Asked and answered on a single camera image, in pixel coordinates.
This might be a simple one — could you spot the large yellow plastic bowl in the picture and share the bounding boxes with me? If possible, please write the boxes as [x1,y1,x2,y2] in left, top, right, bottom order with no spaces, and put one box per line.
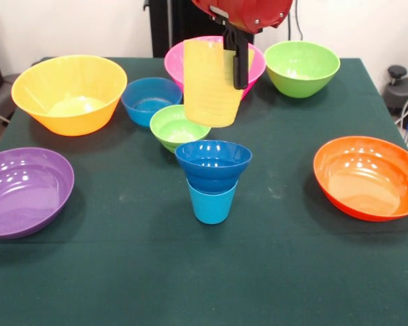
[11,54,129,137]

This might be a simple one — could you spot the small dark blue bowl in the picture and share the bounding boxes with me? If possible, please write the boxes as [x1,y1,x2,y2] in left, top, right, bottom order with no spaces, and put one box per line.
[174,139,253,195]

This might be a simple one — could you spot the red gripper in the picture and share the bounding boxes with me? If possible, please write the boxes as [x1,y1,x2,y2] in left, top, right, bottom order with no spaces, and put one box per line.
[191,0,295,91]

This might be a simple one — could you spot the light blue plastic cup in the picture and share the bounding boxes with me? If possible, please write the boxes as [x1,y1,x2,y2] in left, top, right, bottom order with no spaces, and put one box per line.
[186,178,239,225]

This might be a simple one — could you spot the large green plastic bowl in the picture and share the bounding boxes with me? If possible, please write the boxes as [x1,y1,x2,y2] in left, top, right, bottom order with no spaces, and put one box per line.
[264,40,341,99]

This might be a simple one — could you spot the dark green tablecloth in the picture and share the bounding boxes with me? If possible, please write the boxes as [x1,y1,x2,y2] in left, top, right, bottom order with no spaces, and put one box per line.
[0,56,408,326]

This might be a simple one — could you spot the translucent light blue bowl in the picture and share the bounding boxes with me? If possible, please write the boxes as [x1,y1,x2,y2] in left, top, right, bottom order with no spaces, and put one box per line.
[120,77,184,127]

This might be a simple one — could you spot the black round base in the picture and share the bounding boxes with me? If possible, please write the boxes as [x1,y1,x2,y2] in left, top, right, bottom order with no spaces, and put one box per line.
[384,75,408,120]

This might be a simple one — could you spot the black knob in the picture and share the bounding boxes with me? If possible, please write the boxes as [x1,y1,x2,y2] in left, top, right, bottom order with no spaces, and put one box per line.
[387,65,408,86]

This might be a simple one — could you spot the shallow orange plastic bowl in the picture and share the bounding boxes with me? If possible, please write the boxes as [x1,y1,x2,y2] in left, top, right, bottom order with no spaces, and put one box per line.
[313,136,408,223]

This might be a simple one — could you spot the large pink plastic bowl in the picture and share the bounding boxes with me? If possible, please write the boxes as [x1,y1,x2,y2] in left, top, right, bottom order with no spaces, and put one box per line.
[163,35,267,101]

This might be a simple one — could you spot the small green plastic bowl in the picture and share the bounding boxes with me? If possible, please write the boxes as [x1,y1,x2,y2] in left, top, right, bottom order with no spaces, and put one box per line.
[149,104,211,153]

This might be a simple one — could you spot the translucent yellow plastic cup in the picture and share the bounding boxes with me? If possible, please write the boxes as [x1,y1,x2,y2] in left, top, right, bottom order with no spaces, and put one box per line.
[182,38,244,128]

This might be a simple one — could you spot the shallow purple plastic bowl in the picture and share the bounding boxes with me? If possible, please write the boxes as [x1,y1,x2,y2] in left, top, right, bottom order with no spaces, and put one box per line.
[0,147,75,240]

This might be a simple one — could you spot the black wall cable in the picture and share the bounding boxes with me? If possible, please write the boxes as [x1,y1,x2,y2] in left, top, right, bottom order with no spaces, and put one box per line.
[293,0,305,43]
[282,15,295,52]

